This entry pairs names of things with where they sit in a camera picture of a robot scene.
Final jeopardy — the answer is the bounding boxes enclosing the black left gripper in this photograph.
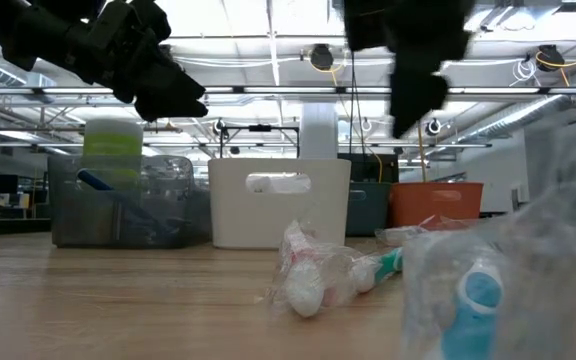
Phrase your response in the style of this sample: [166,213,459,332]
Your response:
[65,0,208,122]

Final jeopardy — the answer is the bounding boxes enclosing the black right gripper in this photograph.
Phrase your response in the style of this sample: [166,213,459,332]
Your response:
[342,0,474,139]

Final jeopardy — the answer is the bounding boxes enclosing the bag of cotton balls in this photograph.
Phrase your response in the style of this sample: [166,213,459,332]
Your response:
[246,173,312,195]
[375,214,450,247]

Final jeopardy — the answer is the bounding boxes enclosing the teal white toothbrush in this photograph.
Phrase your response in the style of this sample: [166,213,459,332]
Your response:
[350,247,404,294]

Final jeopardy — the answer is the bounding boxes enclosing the red white bagged toothbrush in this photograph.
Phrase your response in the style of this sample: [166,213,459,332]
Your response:
[267,219,369,319]

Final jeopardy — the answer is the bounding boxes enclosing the blue white bagged toothbrush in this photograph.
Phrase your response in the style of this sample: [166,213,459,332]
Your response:
[400,129,576,360]

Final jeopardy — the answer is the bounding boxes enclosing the green wipes canister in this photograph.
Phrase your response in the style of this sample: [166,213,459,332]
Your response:
[81,118,145,191]

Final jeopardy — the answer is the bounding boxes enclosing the large black monitor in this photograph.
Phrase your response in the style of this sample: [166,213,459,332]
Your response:
[337,152,400,184]

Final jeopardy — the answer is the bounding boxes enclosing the long horizontal light bar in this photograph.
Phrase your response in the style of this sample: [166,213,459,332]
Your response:
[0,85,576,97]

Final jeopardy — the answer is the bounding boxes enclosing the white pillar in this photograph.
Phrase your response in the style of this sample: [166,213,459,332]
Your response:
[300,102,340,160]

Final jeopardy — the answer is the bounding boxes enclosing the orange plastic bin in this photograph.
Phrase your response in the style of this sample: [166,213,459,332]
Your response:
[386,182,484,230]

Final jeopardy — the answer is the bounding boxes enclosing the grey translucent plastic bin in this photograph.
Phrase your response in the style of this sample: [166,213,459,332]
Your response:
[47,154,212,250]

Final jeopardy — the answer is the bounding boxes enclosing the teal plastic bin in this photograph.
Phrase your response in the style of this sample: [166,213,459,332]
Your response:
[345,181,394,237]

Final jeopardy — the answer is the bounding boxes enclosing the white plastic bin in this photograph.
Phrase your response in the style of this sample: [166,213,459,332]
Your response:
[207,158,353,250]

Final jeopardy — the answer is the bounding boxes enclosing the yellow hanging cable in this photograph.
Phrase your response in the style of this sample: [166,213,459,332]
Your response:
[416,122,428,184]

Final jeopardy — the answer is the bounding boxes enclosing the black hanging cable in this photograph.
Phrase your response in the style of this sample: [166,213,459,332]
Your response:
[348,47,369,182]

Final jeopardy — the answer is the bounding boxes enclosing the black metal gantry frame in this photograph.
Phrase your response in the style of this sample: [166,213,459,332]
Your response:
[219,124,302,159]

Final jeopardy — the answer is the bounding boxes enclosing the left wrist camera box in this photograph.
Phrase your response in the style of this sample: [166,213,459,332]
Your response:
[95,0,135,36]

